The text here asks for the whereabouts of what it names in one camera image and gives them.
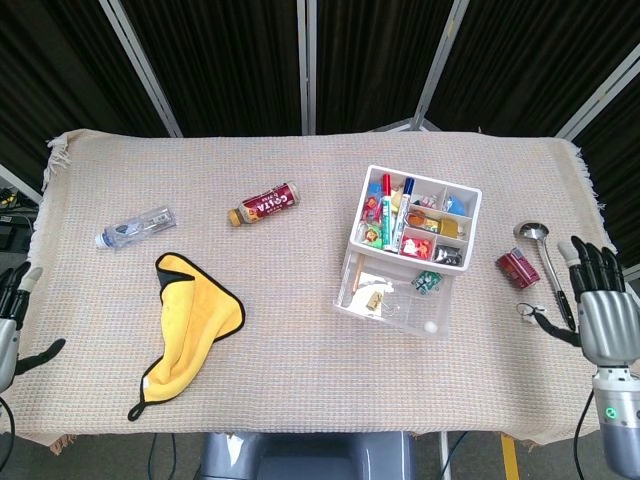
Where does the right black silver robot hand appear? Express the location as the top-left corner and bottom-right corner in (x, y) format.
(530, 235), (640, 369)

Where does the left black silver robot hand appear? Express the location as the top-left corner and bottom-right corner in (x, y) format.
(0, 260), (67, 394)

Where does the small white charm black cord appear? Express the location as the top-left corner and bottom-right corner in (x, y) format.
(516, 302), (546, 324)

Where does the clear plastic drawer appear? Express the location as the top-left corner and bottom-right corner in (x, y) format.
(332, 248), (457, 337)

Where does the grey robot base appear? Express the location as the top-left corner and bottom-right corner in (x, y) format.
(198, 430), (416, 480)

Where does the white drawer organizer box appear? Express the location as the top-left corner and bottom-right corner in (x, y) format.
(342, 164), (484, 274)

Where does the red soda can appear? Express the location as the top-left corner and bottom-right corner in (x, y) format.
(495, 247), (542, 289)

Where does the black equipment rack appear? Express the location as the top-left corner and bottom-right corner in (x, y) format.
(0, 184), (39, 256)

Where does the clear plastic water bottle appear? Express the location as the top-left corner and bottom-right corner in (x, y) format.
(94, 205), (178, 250)

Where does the black binder clip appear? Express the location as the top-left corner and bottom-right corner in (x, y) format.
(434, 244), (464, 265)

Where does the yellow microfiber cloth black trim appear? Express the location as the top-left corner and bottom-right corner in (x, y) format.
(127, 251), (247, 422)

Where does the green circuit board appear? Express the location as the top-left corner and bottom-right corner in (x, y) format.
(410, 269), (442, 296)

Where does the metal table leg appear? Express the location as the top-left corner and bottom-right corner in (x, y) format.
(438, 432), (454, 480)

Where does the blue cap white marker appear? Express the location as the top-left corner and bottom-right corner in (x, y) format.
(390, 176), (417, 253)

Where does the red cap green marker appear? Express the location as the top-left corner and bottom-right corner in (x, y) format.
(381, 172), (399, 251)

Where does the beige woven tablecloth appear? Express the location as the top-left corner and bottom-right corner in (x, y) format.
(0, 128), (632, 454)

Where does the red Costa coffee bottle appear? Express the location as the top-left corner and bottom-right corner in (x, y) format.
(228, 181), (301, 227)

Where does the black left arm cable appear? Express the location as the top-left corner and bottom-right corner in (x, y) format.
(0, 397), (15, 451)

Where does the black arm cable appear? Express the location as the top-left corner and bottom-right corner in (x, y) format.
(573, 389), (596, 480)
(0, 397), (15, 451)

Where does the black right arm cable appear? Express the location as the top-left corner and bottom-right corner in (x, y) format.
(573, 389), (596, 480)

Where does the steel ladle black handle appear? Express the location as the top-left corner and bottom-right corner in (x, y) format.
(513, 221), (577, 332)

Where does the orange keychain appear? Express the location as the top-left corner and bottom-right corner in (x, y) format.
(405, 209), (441, 229)

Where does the black folding screen metal frame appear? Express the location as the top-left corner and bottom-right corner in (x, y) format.
(0, 0), (640, 211)

